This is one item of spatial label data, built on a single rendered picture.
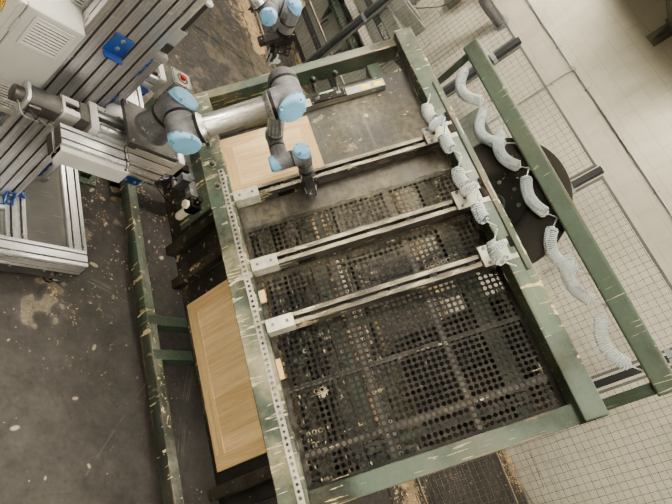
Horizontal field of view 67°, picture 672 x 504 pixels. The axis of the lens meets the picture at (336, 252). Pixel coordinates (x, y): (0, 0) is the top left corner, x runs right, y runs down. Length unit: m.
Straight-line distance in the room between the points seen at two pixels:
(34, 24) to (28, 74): 0.22
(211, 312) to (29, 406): 0.91
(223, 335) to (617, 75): 6.18
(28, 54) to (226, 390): 1.68
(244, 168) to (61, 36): 1.10
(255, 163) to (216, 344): 0.97
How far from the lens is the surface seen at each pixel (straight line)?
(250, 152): 2.79
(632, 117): 7.39
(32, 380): 2.69
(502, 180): 3.07
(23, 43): 2.06
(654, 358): 2.72
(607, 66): 7.73
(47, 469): 2.61
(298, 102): 1.97
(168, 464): 2.70
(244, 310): 2.35
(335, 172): 2.58
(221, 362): 2.75
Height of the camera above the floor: 2.28
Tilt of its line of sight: 26 degrees down
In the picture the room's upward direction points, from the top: 59 degrees clockwise
